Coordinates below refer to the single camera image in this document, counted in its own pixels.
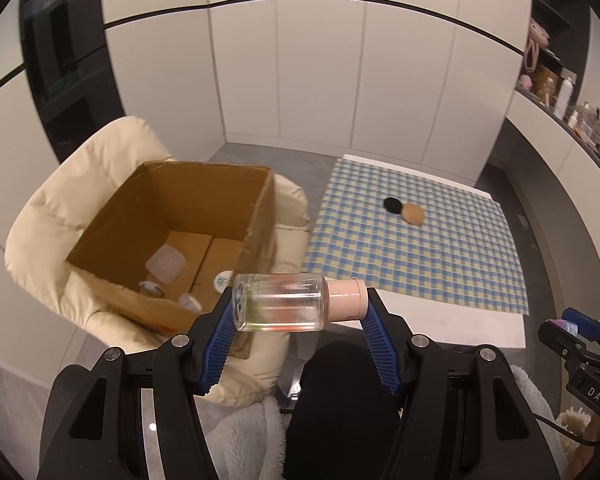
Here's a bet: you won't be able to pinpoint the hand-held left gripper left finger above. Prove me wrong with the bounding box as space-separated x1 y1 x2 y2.
37 290 238 480

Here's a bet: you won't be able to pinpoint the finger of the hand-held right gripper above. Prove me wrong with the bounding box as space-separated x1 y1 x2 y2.
560 307 600 356
537 320 596 376

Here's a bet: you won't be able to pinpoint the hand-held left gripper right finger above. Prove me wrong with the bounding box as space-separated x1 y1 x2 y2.
361 287 563 480

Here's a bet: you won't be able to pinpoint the clear bottle pink cap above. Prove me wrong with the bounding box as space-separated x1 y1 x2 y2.
231 272 368 333

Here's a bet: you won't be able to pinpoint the translucent square plastic box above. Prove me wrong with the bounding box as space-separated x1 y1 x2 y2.
145 245 187 283

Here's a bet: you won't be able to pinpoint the brown cardboard box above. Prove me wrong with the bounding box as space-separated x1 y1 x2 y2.
66 160 277 361

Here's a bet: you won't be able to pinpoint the person's left leg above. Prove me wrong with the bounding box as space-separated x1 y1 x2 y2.
284 339 406 480

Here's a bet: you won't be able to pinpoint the white low table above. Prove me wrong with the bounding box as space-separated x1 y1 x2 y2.
275 154 528 351

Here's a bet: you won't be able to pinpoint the blue yellow checkered tablecloth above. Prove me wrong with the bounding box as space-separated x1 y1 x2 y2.
300 158 531 317

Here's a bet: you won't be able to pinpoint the grey fleece robe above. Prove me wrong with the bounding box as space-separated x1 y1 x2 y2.
205 365 568 480

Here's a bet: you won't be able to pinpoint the white counter cabinet dark top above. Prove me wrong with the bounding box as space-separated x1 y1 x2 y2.
487 90 600 321

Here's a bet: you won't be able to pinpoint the clear acrylic organizer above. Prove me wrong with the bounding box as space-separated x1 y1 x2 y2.
577 102 600 136

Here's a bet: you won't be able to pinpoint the cream cushioned chair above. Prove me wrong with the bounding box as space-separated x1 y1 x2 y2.
4 116 311 408

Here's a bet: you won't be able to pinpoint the white spray bottle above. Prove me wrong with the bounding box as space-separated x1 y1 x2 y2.
554 76 577 121

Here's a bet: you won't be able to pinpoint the small brown cardboard carton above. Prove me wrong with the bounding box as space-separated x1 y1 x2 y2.
534 64 563 101

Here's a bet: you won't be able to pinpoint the white wardrobe cabinets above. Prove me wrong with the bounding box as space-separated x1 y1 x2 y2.
102 0 533 186

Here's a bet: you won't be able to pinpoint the pink plush bag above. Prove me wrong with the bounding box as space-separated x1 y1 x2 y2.
525 19 551 76

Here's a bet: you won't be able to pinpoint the black cable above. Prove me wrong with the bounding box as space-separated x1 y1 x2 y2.
532 407 600 446

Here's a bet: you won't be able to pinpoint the black glass wall panel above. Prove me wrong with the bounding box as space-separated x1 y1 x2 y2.
17 0 131 166

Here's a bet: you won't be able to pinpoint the black wall shelf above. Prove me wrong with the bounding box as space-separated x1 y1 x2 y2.
530 0 593 61

